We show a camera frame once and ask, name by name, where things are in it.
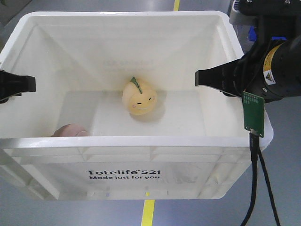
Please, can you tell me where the green circuit board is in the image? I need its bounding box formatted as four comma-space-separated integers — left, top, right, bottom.
242, 91, 264, 138

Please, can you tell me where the pink soft ball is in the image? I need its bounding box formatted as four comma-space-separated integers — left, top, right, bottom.
52, 123, 89, 137

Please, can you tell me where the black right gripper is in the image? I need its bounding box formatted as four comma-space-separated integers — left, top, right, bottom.
195, 36, 301, 103

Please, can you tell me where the white plastic tote box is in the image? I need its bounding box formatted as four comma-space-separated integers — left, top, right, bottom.
0, 10, 274, 201

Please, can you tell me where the black cable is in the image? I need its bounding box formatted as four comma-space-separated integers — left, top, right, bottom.
258, 145, 282, 226
238, 132, 261, 226

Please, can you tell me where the yellow smiling plush toy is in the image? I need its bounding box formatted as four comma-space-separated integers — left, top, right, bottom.
122, 77, 158, 115

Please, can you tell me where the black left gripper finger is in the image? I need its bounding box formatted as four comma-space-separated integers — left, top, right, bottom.
0, 70, 36, 104

